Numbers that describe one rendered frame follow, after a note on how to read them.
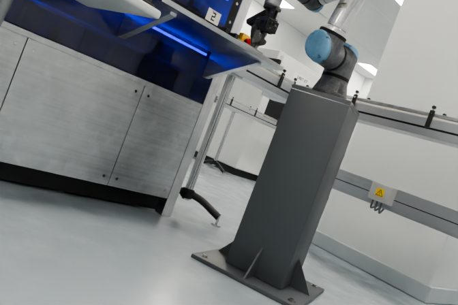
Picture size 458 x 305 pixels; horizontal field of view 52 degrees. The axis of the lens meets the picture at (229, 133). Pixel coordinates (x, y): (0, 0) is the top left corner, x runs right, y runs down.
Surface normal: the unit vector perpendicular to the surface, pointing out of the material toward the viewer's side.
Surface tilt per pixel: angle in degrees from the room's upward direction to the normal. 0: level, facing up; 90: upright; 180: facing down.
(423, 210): 90
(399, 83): 90
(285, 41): 90
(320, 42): 98
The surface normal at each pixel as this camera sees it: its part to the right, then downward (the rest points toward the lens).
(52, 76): 0.63, 0.23
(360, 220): -0.69, -0.26
